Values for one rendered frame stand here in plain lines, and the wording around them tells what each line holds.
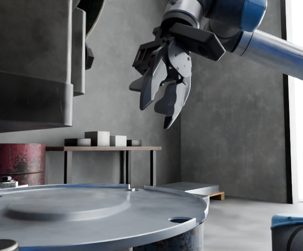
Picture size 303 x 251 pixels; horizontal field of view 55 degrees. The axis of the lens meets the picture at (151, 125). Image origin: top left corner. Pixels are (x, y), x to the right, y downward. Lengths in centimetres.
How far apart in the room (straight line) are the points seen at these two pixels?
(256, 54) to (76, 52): 57
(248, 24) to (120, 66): 428
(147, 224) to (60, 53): 15
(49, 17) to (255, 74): 501
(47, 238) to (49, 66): 12
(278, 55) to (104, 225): 64
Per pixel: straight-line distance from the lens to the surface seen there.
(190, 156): 573
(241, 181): 521
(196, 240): 146
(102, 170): 451
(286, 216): 79
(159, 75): 48
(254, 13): 65
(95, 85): 450
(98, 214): 28
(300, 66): 81
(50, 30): 25
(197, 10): 60
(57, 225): 26
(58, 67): 24
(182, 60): 54
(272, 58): 79
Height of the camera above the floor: 84
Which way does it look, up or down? 4 degrees up
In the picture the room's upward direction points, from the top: straight up
